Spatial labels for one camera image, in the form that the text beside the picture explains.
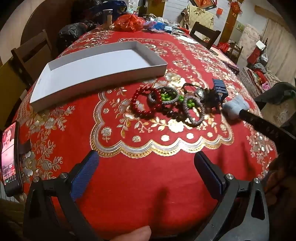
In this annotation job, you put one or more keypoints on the red wall decoration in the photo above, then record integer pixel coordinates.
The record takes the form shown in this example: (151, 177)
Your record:
(204, 3)

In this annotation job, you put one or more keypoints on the blue hair claw clip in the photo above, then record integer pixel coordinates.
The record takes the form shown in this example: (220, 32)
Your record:
(219, 89)

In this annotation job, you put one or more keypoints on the clear jar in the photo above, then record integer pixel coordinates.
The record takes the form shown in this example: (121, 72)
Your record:
(107, 18)

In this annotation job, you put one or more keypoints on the black smartphone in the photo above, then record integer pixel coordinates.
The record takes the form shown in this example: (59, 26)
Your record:
(9, 157)

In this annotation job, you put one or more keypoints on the red gold-patterned tablecloth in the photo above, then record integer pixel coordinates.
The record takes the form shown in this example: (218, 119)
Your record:
(143, 180)

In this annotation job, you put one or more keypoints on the dark glass bottle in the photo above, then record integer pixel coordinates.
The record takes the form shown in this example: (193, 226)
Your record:
(142, 8)

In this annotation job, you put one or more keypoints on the light blue fluffy scrunchie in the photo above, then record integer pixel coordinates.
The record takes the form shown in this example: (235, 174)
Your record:
(234, 107)

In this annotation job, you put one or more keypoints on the round wooden tabletop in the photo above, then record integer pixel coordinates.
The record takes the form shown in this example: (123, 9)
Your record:
(46, 16)

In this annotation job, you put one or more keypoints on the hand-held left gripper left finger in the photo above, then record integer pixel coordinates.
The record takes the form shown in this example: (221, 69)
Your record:
(85, 177)

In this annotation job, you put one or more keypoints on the silver metal wristwatch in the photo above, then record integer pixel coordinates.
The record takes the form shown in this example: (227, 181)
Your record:
(200, 93)

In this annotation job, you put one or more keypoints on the red plastic bag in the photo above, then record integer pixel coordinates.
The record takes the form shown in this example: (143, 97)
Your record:
(129, 23)

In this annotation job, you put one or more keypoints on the blue packets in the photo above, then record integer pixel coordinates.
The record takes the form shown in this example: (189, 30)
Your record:
(159, 26)

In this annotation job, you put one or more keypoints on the black plastic bag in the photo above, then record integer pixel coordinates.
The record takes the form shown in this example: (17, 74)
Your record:
(74, 32)

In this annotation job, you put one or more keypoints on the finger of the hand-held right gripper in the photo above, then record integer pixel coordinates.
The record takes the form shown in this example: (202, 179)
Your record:
(261, 124)

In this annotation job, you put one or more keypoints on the person's left hand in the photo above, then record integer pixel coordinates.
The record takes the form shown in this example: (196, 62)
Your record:
(134, 234)

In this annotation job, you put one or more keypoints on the white shallow cardboard box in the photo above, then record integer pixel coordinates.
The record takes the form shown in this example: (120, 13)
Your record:
(92, 69)

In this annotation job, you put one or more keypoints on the dark wooden chair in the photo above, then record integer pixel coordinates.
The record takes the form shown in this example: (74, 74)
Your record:
(203, 32)

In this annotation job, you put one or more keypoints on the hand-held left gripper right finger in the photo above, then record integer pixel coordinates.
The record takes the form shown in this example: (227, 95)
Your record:
(208, 177)

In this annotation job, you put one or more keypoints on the beige quilted cloth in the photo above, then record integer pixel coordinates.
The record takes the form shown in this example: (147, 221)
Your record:
(198, 16)

